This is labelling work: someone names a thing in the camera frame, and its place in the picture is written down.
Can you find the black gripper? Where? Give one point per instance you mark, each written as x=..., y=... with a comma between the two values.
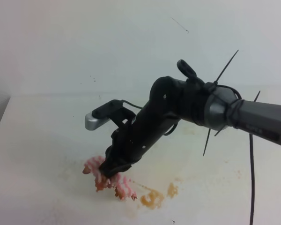
x=133, y=140

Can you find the pink striped rag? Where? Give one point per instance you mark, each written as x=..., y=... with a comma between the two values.
x=119, y=182

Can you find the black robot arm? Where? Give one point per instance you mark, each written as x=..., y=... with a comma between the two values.
x=205, y=104

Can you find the brown coffee stain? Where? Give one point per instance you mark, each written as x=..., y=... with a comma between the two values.
x=154, y=199

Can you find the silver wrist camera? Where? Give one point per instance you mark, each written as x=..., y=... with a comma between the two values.
x=112, y=110

